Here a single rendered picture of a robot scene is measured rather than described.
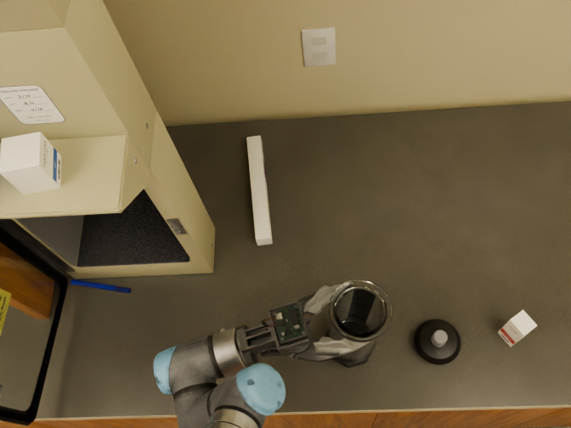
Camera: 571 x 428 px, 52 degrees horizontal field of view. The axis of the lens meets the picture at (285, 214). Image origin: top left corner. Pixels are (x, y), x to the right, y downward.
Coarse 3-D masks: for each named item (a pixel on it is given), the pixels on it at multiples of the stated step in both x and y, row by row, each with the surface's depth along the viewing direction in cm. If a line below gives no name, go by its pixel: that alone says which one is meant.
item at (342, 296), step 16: (352, 288) 101; (368, 288) 101; (336, 304) 101; (352, 304) 110; (368, 304) 107; (384, 304) 99; (336, 320) 98; (352, 320) 119; (368, 320) 114; (384, 320) 98; (336, 336) 104; (352, 336) 97; (368, 336) 97; (352, 352) 108; (368, 352) 112
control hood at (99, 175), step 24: (0, 144) 80; (72, 144) 79; (96, 144) 78; (120, 144) 78; (72, 168) 77; (96, 168) 77; (120, 168) 76; (144, 168) 85; (0, 192) 77; (48, 192) 76; (72, 192) 76; (96, 192) 75; (120, 192) 75; (0, 216) 75; (24, 216) 75; (48, 216) 75
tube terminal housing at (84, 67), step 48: (96, 0) 70; (0, 48) 63; (48, 48) 64; (96, 48) 69; (48, 96) 71; (96, 96) 71; (144, 96) 87; (144, 144) 85; (192, 192) 114; (192, 240) 113
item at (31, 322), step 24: (0, 264) 102; (24, 264) 110; (0, 288) 102; (24, 288) 110; (48, 288) 119; (0, 312) 103; (24, 312) 110; (48, 312) 119; (0, 336) 103; (24, 336) 111; (0, 360) 103; (24, 360) 111; (24, 384) 111; (24, 408) 112
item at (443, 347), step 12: (432, 324) 117; (444, 324) 117; (420, 336) 117; (432, 336) 114; (444, 336) 113; (456, 336) 116; (420, 348) 116; (432, 348) 115; (444, 348) 115; (456, 348) 115; (432, 360) 115; (444, 360) 115
